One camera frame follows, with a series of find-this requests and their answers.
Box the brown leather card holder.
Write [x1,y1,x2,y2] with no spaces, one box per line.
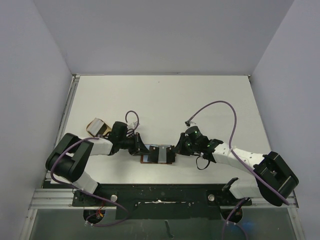
[140,144,176,165]

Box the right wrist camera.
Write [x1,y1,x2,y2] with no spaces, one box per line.
[185,120,197,128]

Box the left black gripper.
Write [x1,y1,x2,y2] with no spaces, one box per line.
[118,132,151,156]

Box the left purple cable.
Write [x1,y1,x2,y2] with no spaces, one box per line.
[49,110,141,227]

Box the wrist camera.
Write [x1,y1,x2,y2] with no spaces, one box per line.
[127,121,140,131]
[185,120,197,128]

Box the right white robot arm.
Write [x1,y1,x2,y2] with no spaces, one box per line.
[173,126,299,207]

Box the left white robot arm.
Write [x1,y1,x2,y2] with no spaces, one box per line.
[45,121,150,206]

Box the aluminium frame rail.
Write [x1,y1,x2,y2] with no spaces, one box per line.
[28,186,300,211]

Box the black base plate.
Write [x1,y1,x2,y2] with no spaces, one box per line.
[72,183,253,223]

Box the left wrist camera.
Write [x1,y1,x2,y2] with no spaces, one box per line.
[127,121,140,131]

